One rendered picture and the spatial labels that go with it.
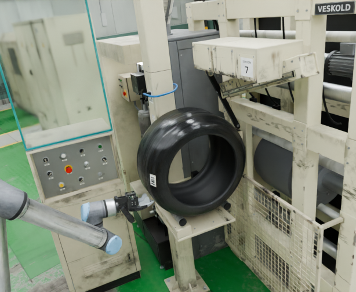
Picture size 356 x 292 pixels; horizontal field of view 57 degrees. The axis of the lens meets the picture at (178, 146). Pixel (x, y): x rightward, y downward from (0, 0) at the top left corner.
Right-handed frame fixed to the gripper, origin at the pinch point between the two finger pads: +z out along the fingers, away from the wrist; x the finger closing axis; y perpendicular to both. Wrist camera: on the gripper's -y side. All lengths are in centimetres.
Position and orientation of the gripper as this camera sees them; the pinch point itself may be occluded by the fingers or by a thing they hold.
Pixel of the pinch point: (152, 202)
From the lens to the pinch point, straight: 180.5
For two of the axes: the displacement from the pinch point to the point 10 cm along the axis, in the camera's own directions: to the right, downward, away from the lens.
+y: 0.0, -9.4, -3.4
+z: 9.2, -1.3, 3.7
